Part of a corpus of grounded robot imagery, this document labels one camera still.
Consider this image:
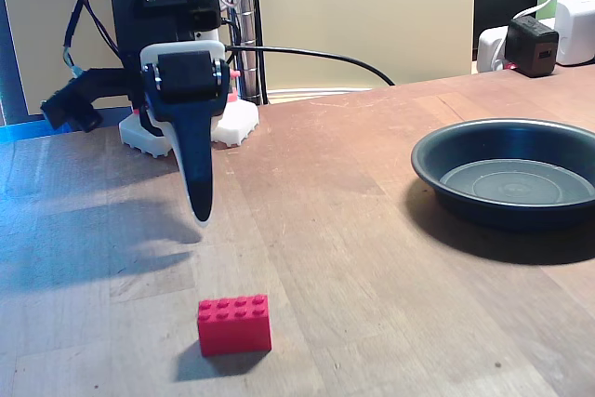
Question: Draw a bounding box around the red lego block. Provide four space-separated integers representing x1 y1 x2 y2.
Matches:
196 293 273 358

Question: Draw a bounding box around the dark round metal bin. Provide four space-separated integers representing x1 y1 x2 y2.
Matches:
410 117 595 232

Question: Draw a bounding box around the blue tape strip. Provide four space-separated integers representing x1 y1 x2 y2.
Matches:
0 117 71 143

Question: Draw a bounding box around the small white power plug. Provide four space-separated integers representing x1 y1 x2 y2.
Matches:
476 26 512 73

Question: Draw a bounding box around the black cube charger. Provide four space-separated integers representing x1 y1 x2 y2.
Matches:
504 15 560 78

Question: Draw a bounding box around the large white power adapter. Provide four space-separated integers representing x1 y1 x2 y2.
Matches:
554 0 595 67

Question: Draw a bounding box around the black cable along pole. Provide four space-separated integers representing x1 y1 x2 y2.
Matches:
248 0 275 106

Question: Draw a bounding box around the black usb cable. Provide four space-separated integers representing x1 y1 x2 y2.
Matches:
224 45 396 87

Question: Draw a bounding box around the camera wire bundle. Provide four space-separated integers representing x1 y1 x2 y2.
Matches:
62 0 122 80

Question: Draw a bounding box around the black camera on mount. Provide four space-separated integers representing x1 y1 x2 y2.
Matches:
39 67 140 133

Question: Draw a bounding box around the dark board frame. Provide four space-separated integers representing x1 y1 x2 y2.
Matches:
0 0 29 126

